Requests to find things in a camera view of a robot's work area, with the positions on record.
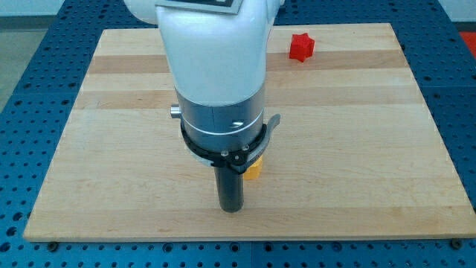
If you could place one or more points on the yellow block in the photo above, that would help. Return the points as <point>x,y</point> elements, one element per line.
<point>254,171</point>

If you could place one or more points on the red star block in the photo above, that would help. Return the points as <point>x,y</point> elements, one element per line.
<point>301,47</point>

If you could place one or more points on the wooden board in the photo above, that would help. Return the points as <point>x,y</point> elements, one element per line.
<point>356,156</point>

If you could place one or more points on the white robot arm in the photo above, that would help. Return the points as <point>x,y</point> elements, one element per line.
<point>216,52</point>

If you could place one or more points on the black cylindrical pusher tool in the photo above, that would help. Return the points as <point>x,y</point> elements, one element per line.
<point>230,189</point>

